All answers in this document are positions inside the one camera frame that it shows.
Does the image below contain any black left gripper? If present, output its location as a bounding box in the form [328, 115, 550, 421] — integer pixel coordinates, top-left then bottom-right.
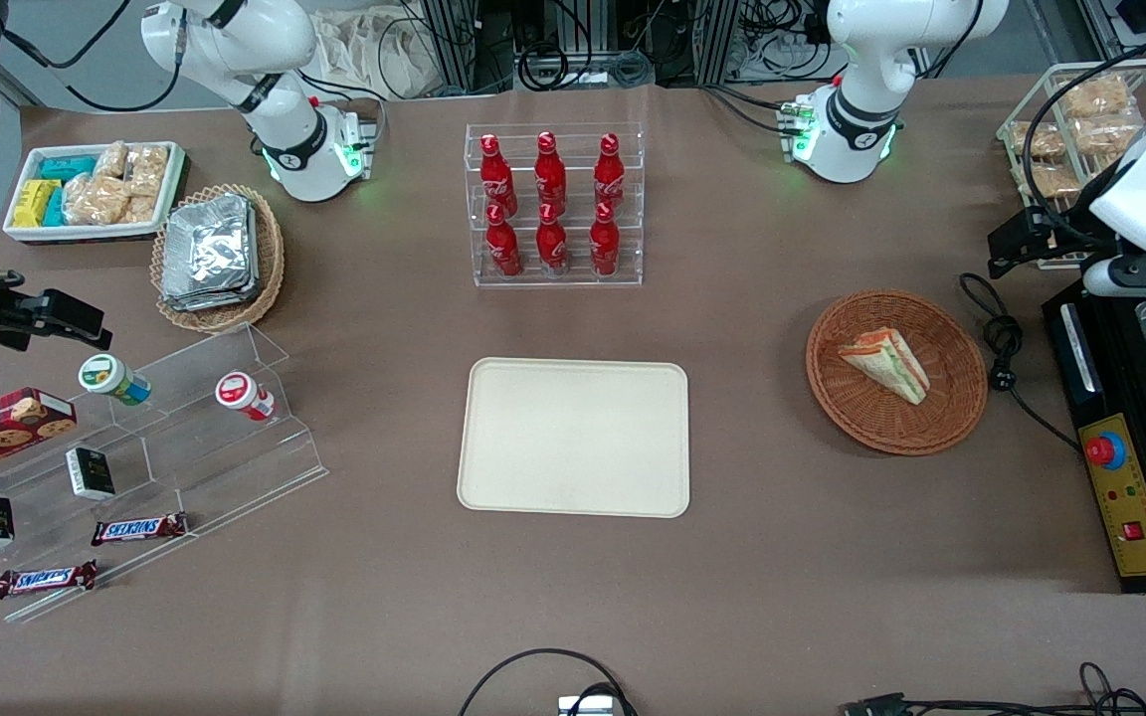
[988, 203, 1107, 280]

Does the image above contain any triangular sandwich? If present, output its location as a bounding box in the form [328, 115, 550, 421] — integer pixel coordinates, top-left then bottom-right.
[838, 328, 931, 406]

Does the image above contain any oval tan wicker basket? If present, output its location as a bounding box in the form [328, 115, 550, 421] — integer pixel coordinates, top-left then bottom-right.
[150, 183, 286, 334]

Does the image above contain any round brown wicker basket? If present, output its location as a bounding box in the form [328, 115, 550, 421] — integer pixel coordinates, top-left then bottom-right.
[806, 288, 990, 457]

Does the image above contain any beige plastic tray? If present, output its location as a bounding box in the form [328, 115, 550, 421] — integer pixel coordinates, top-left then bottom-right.
[457, 357, 691, 519]

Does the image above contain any green lid white cup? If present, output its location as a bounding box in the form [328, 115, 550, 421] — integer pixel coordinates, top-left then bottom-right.
[78, 353, 152, 407]

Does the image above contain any clear bag of crackers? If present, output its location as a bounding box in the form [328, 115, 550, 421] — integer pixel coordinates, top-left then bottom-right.
[1016, 162, 1082, 199]
[1070, 117, 1146, 156]
[1056, 76, 1132, 119]
[1011, 121, 1067, 160]

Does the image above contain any white rectangular snack bin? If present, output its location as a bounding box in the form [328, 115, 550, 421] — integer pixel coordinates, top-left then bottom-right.
[2, 140, 186, 245]

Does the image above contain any yellow snack pack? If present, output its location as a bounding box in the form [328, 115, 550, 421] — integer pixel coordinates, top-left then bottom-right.
[13, 179, 62, 229]

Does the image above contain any silver foil pouch stack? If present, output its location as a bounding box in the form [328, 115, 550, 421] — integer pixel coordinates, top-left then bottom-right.
[160, 193, 262, 312]

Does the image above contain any black machine with yellow panel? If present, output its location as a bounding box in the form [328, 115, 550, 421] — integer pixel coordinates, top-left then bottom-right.
[1043, 273, 1146, 595]

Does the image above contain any red lid white cup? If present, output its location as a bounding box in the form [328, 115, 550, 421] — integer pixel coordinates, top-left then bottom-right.
[214, 370, 277, 423]

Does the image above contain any clear acrylic stepped stand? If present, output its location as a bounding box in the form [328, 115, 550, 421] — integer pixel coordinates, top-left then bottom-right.
[0, 321, 329, 625]

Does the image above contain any brown Snickers bar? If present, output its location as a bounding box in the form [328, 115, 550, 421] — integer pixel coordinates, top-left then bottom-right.
[91, 512, 189, 547]
[0, 560, 98, 600]

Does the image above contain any red emergency stop button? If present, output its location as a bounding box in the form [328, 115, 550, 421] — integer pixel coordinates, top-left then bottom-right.
[1084, 433, 1128, 471]

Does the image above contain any beige cloth bag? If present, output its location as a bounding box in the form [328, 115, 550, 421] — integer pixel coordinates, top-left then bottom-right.
[309, 8, 441, 100]

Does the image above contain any red cola bottle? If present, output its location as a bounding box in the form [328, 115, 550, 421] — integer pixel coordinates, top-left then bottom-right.
[589, 202, 622, 277]
[485, 204, 523, 278]
[536, 203, 569, 276]
[479, 133, 518, 215]
[534, 130, 568, 212]
[594, 132, 627, 210]

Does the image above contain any clear acrylic bottle rack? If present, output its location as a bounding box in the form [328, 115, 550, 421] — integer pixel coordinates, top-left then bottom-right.
[465, 122, 645, 289]

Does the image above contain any black power cable with plug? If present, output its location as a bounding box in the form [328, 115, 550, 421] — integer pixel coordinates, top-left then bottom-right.
[959, 272, 1081, 450]

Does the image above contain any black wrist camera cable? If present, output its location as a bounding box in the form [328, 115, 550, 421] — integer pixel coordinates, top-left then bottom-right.
[1023, 28, 1146, 225]

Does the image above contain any white wire rack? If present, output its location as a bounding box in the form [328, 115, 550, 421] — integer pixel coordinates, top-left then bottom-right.
[996, 58, 1146, 271]

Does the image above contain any aluminium frame post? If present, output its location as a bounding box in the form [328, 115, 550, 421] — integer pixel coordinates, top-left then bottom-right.
[422, 0, 480, 92]
[696, 0, 741, 87]

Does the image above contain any black cable with connector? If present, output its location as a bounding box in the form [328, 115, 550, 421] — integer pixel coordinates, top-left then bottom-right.
[840, 661, 1146, 716]

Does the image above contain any black looped cable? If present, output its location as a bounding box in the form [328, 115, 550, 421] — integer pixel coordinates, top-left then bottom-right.
[457, 648, 639, 716]

